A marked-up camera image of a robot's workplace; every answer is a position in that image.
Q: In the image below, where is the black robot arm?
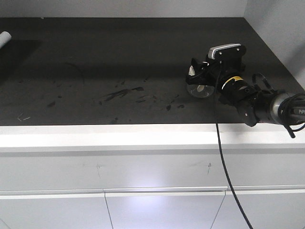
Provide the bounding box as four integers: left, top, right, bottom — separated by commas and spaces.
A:
185, 43, 305, 138

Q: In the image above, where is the glass jar with white lid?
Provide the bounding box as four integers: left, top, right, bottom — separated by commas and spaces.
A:
186, 69, 214, 99

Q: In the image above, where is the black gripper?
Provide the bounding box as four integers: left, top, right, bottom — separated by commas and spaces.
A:
185, 46, 247, 86

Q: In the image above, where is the white fume hood cabinet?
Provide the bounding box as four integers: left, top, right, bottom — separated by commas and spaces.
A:
0, 0, 305, 229

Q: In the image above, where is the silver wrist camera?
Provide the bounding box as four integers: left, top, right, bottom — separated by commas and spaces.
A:
207, 43, 241, 60

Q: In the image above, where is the rolled grey mat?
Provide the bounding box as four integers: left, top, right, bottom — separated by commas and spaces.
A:
0, 31, 11, 48

